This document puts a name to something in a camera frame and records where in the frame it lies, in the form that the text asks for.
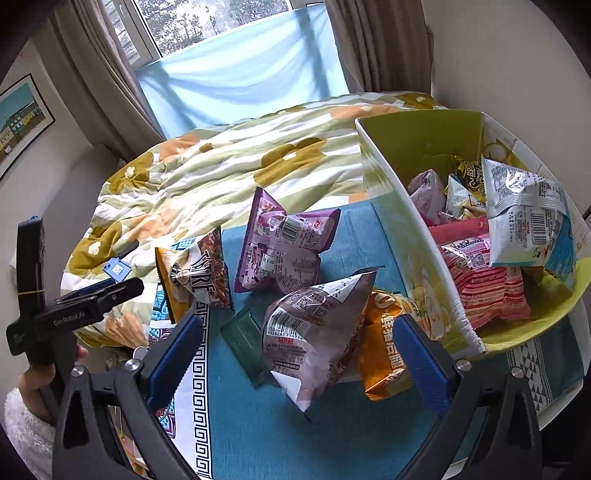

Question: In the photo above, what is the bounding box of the yellow black snack packet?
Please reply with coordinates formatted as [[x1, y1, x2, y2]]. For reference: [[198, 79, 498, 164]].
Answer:
[[450, 156, 489, 205]]

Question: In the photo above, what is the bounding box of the person's left hand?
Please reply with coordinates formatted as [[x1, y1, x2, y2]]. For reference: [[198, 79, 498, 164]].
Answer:
[[17, 345, 89, 408]]

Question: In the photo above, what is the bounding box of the grey headboard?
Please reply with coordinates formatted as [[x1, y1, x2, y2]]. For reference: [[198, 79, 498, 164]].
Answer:
[[65, 142, 132, 252]]

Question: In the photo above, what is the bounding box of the pale blue snack packet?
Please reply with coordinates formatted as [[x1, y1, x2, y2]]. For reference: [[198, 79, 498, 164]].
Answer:
[[444, 174, 488, 221]]

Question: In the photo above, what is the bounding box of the framed house picture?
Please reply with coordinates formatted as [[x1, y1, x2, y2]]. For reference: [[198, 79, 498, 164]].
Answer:
[[0, 73, 57, 182]]

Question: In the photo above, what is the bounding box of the purple silver snack packet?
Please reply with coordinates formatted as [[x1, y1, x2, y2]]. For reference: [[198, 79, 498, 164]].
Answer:
[[260, 268, 378, 412]]

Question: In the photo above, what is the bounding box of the floral duvet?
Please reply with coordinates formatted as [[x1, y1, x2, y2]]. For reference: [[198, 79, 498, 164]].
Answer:
[[65, 91, 446, 348]]

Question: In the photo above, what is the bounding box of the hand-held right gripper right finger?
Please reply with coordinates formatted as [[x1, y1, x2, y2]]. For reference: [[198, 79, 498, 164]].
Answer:
[[392, 314, 544, 480]]

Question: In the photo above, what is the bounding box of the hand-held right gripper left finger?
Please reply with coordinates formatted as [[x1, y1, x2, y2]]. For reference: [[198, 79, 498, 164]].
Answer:
[[52, 315, 205, 480]]

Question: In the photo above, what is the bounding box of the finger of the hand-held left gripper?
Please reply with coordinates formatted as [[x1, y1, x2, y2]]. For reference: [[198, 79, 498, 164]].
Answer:
[[68, 277, 117, 300], [95, 278, 145, 315]]

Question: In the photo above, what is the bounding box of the brown orange snack packet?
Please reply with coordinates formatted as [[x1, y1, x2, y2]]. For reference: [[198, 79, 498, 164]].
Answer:
[[155, 226, 234, 325]]

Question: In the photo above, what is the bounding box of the blue phone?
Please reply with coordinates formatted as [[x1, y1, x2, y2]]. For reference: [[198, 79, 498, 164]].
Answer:
[[103, 258, 132, 282]]

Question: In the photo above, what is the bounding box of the teal patterned tablecloth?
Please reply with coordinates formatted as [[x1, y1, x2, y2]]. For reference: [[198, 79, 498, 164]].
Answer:
[[148, 196, 586, 480]]

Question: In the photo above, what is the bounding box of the brown curtain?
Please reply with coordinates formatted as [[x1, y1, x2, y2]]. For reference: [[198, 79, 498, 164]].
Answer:
[[323, 0, 435, 97], [50, 0, 168, 161]]

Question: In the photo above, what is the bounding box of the light purple snack packet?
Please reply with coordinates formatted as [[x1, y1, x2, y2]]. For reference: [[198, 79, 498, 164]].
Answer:
[[408, 169, 448, 219]]

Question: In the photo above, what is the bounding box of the light blue cloth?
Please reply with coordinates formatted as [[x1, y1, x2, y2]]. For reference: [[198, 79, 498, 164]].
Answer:
[[133, 4, 350, 140]]

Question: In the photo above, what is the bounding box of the window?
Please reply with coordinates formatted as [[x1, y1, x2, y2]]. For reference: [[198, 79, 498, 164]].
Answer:
[[111, 0, 325, 66]]

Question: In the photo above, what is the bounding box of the white blue snack packet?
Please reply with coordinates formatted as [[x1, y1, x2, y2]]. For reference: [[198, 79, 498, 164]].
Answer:
[[481, 156, 579, 278]]

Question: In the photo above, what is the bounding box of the pink snack packet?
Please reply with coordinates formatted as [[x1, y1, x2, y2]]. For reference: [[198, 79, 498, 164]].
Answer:
[[427, 217, 533, 329]]

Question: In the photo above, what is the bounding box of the green plastic wrapper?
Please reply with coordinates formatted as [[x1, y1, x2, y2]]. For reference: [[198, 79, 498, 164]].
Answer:
[[220, 308, 274, 387]]

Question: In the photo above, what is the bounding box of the green cardboard box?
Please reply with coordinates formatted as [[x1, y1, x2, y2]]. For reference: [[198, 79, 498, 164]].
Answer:
[[355, 108, 591, 360]]

